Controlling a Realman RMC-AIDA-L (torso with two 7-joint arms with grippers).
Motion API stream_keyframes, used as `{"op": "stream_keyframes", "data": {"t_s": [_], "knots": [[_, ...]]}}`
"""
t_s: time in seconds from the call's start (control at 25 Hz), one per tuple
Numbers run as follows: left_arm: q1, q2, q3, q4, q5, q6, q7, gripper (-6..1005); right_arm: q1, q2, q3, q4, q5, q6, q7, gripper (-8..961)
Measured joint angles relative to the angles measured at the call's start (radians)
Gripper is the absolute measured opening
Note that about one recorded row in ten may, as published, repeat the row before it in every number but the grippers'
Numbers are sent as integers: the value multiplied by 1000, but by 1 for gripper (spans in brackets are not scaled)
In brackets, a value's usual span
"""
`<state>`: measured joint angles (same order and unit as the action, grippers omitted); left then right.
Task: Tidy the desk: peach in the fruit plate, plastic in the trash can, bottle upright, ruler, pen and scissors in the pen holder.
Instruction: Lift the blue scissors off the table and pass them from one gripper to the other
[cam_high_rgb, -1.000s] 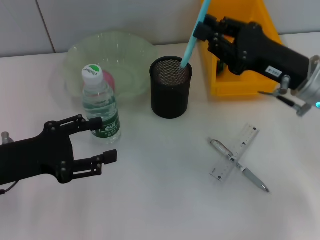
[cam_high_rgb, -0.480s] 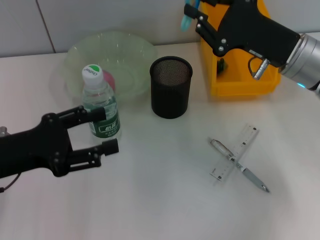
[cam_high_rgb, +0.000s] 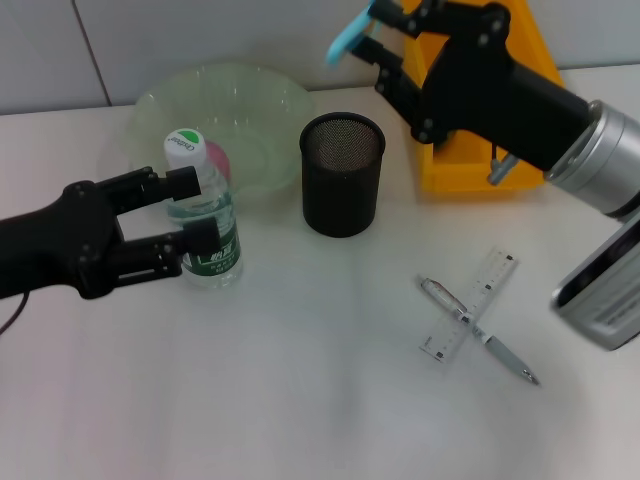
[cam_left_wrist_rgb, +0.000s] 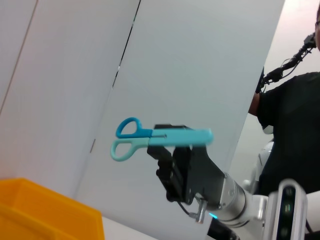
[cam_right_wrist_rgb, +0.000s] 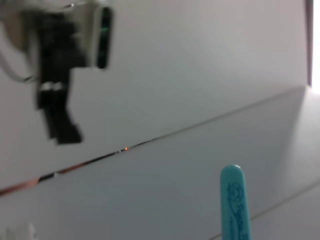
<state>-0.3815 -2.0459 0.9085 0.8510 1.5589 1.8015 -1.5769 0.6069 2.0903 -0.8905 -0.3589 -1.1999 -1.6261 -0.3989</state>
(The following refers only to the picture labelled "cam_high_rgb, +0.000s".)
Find green label water bottle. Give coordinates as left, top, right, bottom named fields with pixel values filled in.
left=163, top=128, right=246, bottom=290

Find transparent plastic ruler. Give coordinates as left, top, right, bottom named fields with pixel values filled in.
left=417, top=247, right=519, bottom=374

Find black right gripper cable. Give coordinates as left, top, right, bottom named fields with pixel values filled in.
left=487, top=144, right=521, bottom=187

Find blue teal scissors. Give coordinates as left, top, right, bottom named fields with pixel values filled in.
left=324, top=0, right=375, bottom=69

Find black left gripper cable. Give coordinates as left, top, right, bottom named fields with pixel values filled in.
left=0, top=292, right=31, bottom=336

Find grey clear ballpoint pen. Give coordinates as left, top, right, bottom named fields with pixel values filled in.
left=417, top=274, right=541, bottom=386

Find black mesh pen holder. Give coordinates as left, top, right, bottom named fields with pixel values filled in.
left=298, top=112, right=387, bottom=239

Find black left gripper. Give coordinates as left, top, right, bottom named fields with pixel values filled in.
left=0, top=167, right=221, bottom=301

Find yellow plastic bin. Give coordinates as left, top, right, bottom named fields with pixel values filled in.
left=399, top=0, right=566, bottom=194

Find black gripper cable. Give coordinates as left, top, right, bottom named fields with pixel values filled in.
left=487, top=144, right=521, bottom=187
left=0, top=292, right=31, bottom=336

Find green glass fruit bowl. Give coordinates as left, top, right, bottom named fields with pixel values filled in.
left=124, top=62, right=317, bottom=211

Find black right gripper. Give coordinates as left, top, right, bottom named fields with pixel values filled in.
left=349, top=0, right=591, bottom=171

